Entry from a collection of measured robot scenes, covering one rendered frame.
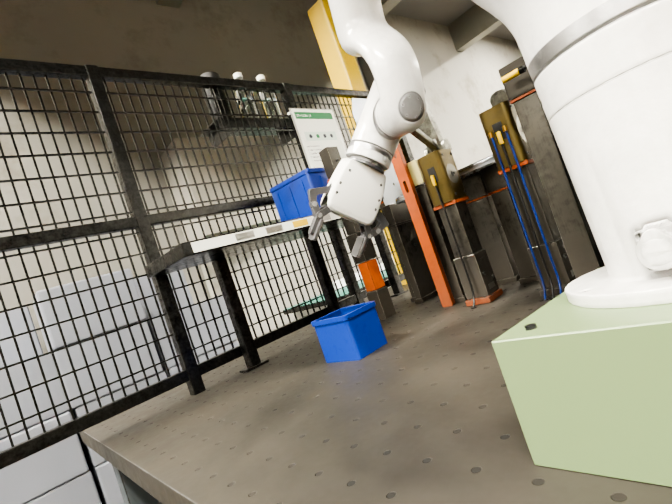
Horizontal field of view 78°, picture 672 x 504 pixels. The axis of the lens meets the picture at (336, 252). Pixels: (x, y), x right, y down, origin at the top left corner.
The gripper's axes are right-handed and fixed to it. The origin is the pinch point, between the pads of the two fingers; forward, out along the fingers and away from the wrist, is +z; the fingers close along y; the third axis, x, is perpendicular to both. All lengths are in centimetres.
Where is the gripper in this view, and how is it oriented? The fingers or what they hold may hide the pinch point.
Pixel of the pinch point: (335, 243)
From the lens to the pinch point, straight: 76.9
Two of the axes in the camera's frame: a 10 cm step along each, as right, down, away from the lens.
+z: -3.6, 9.3, -0.1
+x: 3.6, 1.2, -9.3
